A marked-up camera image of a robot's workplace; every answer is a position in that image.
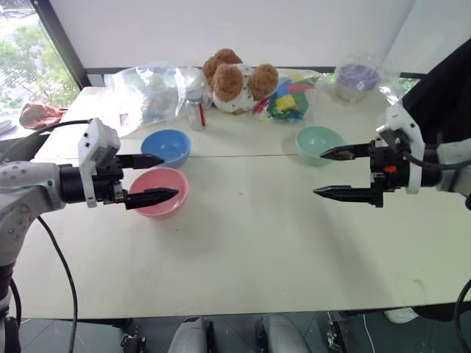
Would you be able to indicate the reddish brown cloth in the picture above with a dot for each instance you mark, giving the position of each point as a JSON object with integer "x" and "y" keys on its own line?
{"x": 40, "y": 114}

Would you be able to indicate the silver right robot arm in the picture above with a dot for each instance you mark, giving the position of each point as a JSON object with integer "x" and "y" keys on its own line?
{"x": 454, "y": 165}

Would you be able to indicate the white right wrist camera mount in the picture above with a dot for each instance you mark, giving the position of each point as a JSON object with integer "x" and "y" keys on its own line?
{"x": 403, "y": 121}

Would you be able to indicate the grey round object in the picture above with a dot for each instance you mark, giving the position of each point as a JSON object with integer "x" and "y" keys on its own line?
{"x": 6, "y": 127}

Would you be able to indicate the small clear bottle red stick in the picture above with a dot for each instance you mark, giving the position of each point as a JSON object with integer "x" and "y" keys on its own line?
{"x": 195, "y": 114}

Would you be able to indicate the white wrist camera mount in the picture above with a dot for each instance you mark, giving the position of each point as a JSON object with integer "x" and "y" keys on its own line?
{"x": 96, "y": 138}
{"x": 403, "y": 121}

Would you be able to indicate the clear crumpled plastic bag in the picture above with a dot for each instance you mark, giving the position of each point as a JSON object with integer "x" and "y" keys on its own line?
{"x": 154, "y": 95}

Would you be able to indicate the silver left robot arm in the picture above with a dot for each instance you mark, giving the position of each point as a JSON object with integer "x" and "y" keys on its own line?
{"x": 22, "y": 180}

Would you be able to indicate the black bracket under table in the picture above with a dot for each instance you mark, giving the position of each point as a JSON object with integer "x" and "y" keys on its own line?
{"x": 338, "y": 332}
{"x": 133, "y": 343}

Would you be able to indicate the blue plastic bowl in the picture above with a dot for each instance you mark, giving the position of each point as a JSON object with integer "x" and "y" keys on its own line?
{"x": 165, "y": 147}

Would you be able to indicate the silver rounded robot leg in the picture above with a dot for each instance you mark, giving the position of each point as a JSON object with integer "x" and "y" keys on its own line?
{"x": 285, "y": 334}
{"x": 189, "y": 336}

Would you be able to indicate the pink-red plastic bowl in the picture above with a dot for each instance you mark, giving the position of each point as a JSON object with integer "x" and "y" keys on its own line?
{"x": 162, "y": 209}

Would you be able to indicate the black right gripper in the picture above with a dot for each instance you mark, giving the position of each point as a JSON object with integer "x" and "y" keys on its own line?
{"x": 395, "y": 173}

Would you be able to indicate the black fabric drape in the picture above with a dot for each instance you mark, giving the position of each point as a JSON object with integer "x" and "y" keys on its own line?
{"x": 449, "y": 81}

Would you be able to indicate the green plastic bowl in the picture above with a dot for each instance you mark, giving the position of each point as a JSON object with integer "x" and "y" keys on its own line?
{"x": 316, "y": 141}

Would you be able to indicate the bag of colourful blocks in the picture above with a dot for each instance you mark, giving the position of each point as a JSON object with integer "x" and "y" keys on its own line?
{"x": 287, "y": 99}

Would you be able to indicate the black window frame post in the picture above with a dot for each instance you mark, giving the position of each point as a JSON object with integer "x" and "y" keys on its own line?
{"x": 62, "y": 40}

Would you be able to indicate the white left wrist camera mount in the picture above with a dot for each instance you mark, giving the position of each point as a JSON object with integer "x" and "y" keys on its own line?
{"x": 96, "y": 138}

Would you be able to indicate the brown and white plush toy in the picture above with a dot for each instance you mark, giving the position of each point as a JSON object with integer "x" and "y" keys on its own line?
{"x": 230, "y": 84}

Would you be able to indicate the clear bag with purple tub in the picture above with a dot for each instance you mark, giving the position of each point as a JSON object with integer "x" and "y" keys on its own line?
{"x": 357, "y": 79}

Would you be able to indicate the white shoe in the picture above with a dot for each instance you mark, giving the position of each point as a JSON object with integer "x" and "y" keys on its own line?
{"x": 401, "y": 315}

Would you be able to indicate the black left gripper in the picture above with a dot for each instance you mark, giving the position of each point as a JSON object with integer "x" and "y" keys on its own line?
{"x": 108, "y": 184}

